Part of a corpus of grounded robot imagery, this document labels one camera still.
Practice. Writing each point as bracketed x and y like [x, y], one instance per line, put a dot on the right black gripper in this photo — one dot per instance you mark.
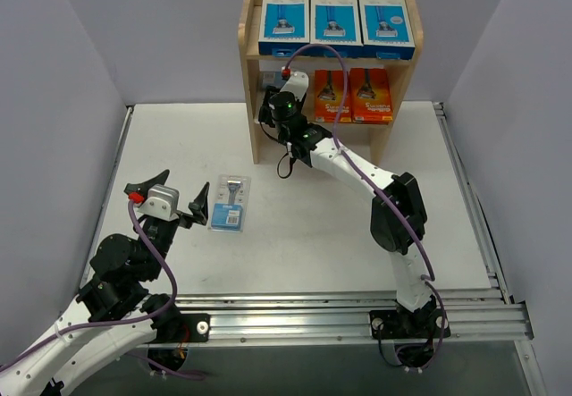
[264, 110]

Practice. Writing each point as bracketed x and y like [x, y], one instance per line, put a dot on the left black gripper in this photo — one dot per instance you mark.
[181, 217]

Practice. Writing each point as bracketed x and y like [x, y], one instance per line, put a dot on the clear blister razor pack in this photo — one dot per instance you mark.
[270, 79]
[230, 203]

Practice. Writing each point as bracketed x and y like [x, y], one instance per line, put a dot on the orange Gillette Fusion box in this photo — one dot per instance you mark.
[328, 88]
[370, 96]

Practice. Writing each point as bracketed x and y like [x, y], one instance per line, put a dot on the blue Harry's razor box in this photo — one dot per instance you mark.
[336, 23]
[386, 30]
[284, 27]

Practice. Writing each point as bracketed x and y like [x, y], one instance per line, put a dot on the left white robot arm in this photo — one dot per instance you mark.
[128, 301]

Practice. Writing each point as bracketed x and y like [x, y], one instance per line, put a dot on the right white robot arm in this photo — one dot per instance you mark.
[397, 213]

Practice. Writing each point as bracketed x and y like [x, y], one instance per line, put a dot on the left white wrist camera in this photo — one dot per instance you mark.
[161, 202]

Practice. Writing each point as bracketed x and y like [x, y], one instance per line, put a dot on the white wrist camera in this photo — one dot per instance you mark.
[161, 202]
[295, 82]

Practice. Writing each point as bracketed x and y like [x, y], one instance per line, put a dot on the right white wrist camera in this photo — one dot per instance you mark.
[295, 82]

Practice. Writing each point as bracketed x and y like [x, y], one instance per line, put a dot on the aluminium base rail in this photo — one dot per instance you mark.
[304, 269]

